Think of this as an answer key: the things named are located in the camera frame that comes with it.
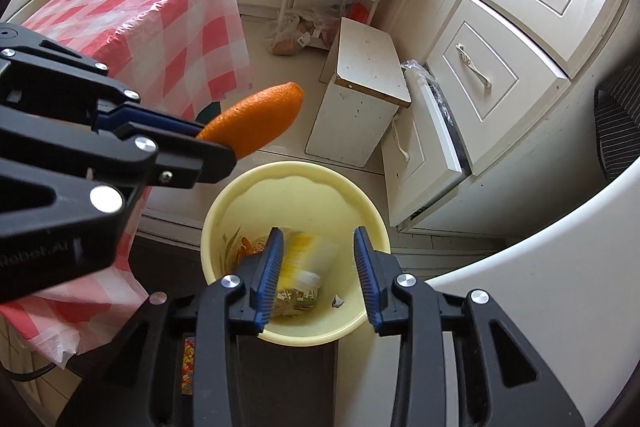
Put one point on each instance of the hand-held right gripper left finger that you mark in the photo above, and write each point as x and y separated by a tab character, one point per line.
270	277

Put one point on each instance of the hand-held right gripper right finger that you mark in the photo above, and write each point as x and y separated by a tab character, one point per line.
367	277

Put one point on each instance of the yellow plastic bin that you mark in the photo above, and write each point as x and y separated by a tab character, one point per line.
310	197

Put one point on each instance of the clear plastic wrap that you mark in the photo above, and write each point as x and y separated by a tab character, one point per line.
427	77

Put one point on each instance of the small paper scrap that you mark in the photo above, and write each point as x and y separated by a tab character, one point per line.
337	303

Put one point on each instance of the clear bag of groceries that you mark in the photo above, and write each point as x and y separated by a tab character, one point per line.
305	32

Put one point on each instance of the white appliance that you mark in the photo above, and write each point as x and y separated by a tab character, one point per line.
550	282

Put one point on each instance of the yellow snack packet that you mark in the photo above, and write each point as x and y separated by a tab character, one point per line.
305	267

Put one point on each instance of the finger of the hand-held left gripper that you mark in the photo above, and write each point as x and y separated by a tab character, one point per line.
190	162
150	119

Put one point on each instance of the pink checkered tablecloth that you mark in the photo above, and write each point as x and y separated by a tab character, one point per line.
165	32

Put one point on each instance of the white wooden stool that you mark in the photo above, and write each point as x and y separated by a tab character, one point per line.
365	62

